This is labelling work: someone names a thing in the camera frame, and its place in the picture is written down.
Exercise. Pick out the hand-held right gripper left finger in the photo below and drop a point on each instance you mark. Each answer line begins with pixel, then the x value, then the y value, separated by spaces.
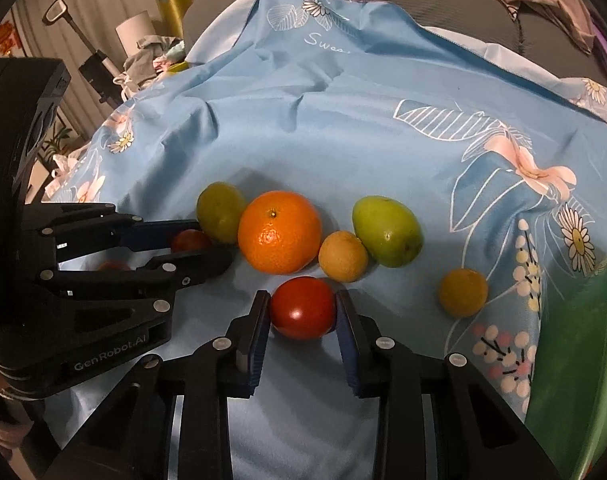
pixel 260 342

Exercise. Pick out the blue floral blanket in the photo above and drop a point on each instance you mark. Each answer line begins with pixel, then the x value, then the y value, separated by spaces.
pixel 333 135

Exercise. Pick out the green plastic basin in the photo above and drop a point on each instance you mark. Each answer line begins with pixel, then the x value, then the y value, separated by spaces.
pixel 578 360

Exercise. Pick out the round green mango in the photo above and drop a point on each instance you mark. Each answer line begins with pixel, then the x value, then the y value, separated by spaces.
pixel 220 210

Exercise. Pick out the black stick vacuum cleaner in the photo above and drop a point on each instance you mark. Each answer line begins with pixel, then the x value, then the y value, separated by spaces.
pixel 93 67

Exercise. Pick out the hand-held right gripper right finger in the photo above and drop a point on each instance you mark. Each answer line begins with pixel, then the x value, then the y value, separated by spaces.
pixel 344 342

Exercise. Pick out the red wall decoration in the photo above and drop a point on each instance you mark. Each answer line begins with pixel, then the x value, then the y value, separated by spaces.
pixel 4 35

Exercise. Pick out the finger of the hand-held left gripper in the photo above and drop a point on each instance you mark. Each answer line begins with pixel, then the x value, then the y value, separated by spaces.
pixel 153 234
pixel 193 267

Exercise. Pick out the pile of clothes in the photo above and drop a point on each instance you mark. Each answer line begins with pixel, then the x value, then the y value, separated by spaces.
pixel 151 55

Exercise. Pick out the large orange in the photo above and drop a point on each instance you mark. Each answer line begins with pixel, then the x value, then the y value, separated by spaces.
pixel 279 232

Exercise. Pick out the potted green plant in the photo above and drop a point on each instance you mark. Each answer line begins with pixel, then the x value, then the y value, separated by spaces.
pixel 56 142

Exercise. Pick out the oval green mango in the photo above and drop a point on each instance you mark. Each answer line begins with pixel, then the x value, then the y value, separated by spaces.
pixel 387 230

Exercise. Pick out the small yellow citrus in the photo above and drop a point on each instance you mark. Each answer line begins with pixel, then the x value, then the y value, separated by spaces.
pixel 463 292
pixel 342 256

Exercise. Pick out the red tomato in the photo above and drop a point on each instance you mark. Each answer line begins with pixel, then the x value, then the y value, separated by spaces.
pixel 302 307
pixel 191 240

